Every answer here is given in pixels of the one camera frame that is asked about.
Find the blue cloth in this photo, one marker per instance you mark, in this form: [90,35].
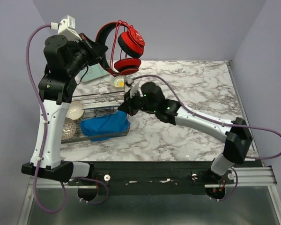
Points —
[105,125]

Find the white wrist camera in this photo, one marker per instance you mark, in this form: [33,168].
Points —
[134,86]
[66,27]

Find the red black headphones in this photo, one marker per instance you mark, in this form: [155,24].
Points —
[129,40]

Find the white ceramic bowl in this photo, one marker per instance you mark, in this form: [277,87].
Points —
[75,111]

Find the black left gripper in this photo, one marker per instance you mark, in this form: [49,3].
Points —
[95,50]

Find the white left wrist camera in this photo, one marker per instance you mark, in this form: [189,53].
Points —
[66,27]

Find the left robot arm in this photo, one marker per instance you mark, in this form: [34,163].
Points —
[65,59]

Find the aluminium extrusion rail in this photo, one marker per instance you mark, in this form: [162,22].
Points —
[247,177]

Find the green divided tray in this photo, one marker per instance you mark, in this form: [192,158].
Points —
[91,73]

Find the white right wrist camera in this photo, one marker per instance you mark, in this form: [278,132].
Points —
[134,86]

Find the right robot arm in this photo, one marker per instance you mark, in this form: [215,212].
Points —
[235,134]

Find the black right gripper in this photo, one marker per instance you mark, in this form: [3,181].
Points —
[130,103]

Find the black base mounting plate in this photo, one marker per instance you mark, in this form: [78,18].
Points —
[157,178]

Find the yellow blue patterned bowl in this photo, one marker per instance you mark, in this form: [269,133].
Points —
[118,81]

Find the brown patterned bowl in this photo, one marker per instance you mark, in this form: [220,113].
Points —
[69,129]

